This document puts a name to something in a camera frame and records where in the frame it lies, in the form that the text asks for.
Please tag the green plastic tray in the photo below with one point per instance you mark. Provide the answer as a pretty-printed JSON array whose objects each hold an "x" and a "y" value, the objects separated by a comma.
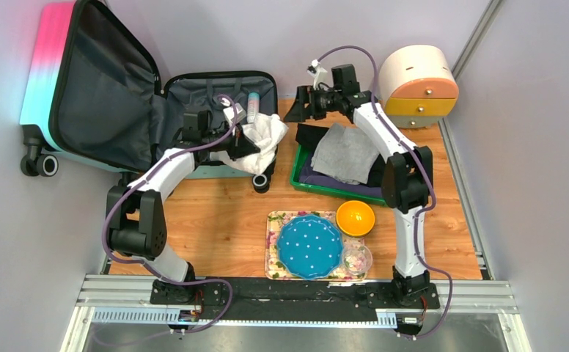
[{"x": 300, "y": 158}]

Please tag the floral rectangular tray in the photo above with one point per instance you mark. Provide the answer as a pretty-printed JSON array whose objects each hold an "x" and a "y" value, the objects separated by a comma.
[{"x": 275, "y": 270}]

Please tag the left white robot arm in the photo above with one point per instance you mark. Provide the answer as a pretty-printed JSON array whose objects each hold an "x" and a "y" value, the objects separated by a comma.
[{"x": 134, "y": 230}]

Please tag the blue polka dot plate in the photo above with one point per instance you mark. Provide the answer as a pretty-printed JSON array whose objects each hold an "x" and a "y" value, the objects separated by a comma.
[{"x": 310, "y": 247}]

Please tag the pale blue pink tube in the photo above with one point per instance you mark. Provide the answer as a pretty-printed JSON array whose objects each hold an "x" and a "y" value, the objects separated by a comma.
[{"x": 253, "y": 107}]

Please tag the white garment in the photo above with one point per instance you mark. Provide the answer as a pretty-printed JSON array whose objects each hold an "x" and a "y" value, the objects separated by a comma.
[{"x": 265, "y": 132}]

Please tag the black garment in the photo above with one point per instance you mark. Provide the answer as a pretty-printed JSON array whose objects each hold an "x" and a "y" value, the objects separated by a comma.
[{"x": 309, "y": 136}]

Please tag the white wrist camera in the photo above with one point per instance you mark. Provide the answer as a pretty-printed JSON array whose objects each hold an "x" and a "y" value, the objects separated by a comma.
[
  {"x": 318, "y": 74},
  {"x": 234, "y": 115}
]

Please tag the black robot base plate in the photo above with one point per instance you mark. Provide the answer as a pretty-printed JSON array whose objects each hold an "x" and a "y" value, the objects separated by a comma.
[{"x": 284, "y": 296}]

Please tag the small clear glass bowl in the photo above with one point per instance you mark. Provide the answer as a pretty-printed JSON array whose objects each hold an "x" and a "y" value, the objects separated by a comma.
[{"x": 356, "y": 258}]

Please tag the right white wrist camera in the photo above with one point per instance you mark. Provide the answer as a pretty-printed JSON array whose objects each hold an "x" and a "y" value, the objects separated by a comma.
[{"x": 318, "y": 74}]

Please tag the navy blue garment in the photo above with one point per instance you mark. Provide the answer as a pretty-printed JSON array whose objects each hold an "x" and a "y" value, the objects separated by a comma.
[{"x": 370, "y": 189}]

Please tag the round pastel mini drawer cabinet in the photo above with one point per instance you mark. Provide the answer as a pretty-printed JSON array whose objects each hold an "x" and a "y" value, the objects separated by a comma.
[{"x": 417, "y": 87}]

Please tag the pink and teal kids suitcase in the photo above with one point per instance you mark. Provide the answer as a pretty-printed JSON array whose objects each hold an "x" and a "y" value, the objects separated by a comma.
[{"x": 94, "y": 94}]

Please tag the grey garment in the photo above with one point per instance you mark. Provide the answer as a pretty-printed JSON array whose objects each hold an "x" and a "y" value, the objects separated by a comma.
[{"x": 345, "y": 154}]

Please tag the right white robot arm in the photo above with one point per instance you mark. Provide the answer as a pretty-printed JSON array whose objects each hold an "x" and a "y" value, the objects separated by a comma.
[{"x": 407, "y": 180}]

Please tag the aluminium frame rail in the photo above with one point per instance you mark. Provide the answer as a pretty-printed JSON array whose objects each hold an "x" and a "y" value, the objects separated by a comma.
[{"x": 125, "y": 299}]

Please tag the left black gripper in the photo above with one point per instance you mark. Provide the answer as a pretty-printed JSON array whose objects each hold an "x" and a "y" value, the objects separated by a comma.
[{"x": 242, "y": 145}]

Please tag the orange bowl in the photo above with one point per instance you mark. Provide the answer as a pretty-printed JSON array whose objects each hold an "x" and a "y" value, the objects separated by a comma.
[{"x": 355, "y": 218}]

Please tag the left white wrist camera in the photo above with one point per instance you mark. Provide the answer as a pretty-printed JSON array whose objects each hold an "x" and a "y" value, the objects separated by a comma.
[{"x": 234, "y": 115}]

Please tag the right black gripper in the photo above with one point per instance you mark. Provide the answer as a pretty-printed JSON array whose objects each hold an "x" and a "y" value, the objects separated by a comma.
[{"x": 305, "y": 95}]

